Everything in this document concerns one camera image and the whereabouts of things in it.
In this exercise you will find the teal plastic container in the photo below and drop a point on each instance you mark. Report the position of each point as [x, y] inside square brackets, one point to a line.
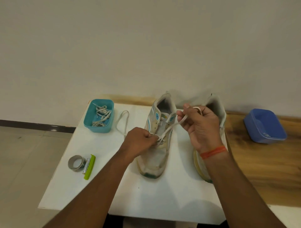
[89, 122]

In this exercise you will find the green utility cutter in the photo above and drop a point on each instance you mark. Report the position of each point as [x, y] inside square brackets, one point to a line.
[90, 168]

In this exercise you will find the worn white sneaker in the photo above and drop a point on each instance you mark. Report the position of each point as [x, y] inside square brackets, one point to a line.
[202, 166]
[152, 162]

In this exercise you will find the grey tape roll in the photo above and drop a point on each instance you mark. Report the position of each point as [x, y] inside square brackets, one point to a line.
[71, 167]

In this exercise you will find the person's left hand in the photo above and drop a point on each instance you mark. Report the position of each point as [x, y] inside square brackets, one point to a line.
[137, 143]

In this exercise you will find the blue plastic container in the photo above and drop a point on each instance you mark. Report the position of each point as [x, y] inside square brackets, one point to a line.
[265, 126]

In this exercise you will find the orange thread wristband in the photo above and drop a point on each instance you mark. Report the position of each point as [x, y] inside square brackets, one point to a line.
[212, 152]

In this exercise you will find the person's right hand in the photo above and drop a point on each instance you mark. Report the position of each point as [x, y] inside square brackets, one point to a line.
[204, 129]

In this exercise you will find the person's right forearm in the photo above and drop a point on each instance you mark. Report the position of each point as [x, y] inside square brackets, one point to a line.
[244, 192]

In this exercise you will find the black trousers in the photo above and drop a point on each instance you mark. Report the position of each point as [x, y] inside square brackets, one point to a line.
[113, 220]

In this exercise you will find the person's left forearm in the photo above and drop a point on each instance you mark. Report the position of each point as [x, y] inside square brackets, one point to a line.
[89, 195]

